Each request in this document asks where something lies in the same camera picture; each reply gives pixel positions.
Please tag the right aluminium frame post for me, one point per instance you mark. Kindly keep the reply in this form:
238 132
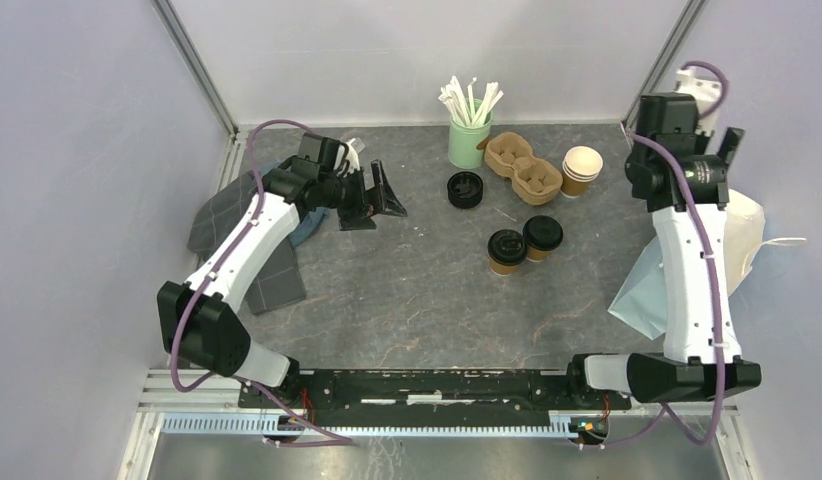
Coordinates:
664 61

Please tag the green straw holder cup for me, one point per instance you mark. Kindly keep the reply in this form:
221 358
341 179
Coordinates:
466 145

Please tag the stack of paper cups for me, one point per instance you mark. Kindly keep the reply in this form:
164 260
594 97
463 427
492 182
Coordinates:
580 167

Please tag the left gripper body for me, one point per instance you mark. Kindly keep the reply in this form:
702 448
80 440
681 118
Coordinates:
352 200

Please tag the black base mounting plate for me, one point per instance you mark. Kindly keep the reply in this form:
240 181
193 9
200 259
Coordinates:
442 397

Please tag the cardboard cup carrier tray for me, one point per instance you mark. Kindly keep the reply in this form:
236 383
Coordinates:
535 180

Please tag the light blue paper bag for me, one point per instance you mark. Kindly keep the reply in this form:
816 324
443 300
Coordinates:
641 301

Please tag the aluminium frame post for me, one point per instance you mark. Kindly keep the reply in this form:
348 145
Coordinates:
664 61
190 55

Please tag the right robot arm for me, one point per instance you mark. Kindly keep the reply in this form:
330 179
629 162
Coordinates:
686 193

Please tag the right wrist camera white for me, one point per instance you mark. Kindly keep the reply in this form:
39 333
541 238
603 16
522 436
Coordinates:
707 94

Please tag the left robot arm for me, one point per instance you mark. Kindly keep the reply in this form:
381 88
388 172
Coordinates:
197 316

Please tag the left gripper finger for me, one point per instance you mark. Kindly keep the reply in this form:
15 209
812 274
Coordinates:
382 199
356 222

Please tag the blue cloth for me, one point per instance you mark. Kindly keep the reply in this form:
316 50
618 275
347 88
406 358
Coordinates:
310 224

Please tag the grey checked cloth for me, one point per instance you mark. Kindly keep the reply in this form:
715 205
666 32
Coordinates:
244 237

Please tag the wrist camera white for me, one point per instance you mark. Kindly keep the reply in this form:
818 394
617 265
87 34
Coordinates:
707 94
355 146

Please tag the stack of black lids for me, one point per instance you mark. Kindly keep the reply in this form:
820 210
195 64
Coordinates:
465 190

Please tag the left aluminium frame post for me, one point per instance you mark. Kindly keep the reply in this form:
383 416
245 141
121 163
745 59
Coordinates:
190 55

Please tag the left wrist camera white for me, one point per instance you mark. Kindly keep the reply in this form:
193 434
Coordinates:
355 146

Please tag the brown paper coffee cup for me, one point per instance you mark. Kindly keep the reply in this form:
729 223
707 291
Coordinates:
540 252

